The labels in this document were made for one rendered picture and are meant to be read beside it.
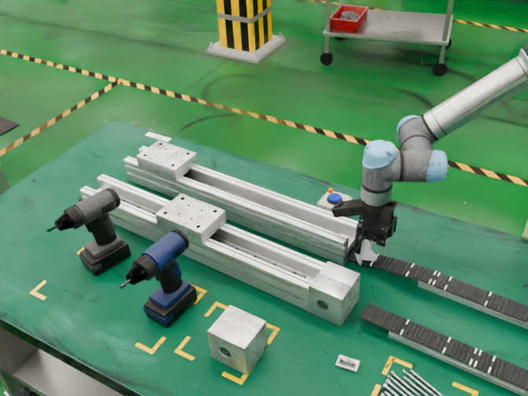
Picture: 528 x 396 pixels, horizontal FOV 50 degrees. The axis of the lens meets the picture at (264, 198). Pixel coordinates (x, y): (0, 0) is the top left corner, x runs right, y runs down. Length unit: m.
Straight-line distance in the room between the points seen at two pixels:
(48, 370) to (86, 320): 0.70
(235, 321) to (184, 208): 0.41
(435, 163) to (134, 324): 0.83
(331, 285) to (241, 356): 0.28
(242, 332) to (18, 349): 1.10
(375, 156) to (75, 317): 0.84
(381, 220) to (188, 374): 0.59
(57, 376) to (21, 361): 0.15
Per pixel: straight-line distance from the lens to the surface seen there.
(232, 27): 4.69
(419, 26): 4.57
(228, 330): 1.31
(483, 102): 1.45
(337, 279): 1.40
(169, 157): 1.81
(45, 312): 1.59
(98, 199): 1.54
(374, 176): 1.36
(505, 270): 1.65
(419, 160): 1.37
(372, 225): 1.46
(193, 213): 1.57
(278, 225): 1.61
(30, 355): 2.28
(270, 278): 1.45
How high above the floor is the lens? 1.88
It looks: 38 degrees down
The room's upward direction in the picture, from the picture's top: 3 degrees counter-clockwise
